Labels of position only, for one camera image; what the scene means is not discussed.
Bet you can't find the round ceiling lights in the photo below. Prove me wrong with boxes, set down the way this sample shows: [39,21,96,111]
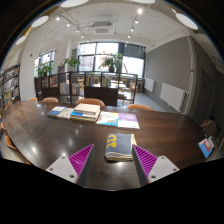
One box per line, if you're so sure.
[15,0,199,45]

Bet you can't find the blue and red book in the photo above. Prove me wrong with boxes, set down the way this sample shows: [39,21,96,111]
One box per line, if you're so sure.
[198,136,216,160]

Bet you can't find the thin white book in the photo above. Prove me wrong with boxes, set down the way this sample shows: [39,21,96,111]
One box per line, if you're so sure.
[56,107,75,121]

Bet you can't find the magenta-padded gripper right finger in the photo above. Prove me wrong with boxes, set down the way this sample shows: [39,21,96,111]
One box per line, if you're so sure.
[132,144,181,187]

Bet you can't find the large potted plant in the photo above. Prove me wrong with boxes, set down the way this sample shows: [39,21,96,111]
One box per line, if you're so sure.
[98,52,124,74]

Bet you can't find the tall dark shelf unit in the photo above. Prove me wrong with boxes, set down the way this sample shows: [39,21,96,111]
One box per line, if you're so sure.
[0,63,21,116]

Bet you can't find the grey towel with yellow print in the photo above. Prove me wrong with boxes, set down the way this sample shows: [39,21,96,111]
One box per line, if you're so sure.
[104,133,138,163]

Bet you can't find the small white radiator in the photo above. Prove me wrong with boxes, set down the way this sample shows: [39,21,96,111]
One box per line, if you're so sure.
[143,77,156,94]

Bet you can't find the purple and white book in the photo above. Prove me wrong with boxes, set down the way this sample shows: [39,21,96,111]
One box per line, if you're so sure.
[117,112,141,131]

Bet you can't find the thick beige book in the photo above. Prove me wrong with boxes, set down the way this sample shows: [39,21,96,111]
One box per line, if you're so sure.
[73,103,102,117]

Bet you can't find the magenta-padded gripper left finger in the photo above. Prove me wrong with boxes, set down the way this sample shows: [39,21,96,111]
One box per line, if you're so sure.
[45,143,96,188]

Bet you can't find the yellow-edged book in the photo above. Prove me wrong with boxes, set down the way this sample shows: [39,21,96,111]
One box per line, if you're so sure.
[69,115,97,123]

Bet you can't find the colourful illustrated book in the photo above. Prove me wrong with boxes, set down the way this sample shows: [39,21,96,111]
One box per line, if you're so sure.
[95,111,120,128]

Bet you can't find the small potted plant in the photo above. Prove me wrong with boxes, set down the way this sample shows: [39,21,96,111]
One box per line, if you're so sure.
[63,55,82,73]

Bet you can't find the ceiling air conditioner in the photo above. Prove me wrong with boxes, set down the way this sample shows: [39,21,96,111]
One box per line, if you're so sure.
[90,21,114,35]

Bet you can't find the blue and white book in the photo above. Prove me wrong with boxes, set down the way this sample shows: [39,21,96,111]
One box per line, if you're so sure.
[69,110,99,121]

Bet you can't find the potted plant by window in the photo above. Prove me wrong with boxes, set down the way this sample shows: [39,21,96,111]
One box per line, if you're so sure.
[37,62,55,78]

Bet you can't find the dark blue book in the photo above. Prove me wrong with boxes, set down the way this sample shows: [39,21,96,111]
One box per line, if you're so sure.
[46,106,67,118]

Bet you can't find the low dark shelf unit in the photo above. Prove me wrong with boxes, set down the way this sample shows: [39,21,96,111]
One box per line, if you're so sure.
[34,70,139,107]

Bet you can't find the ceiling spotlights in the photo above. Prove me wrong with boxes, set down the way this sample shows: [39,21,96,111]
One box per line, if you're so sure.
[55,8,144,44]

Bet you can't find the large white radiator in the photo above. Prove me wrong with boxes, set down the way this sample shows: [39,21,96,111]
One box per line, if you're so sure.
[159,82,187,113]

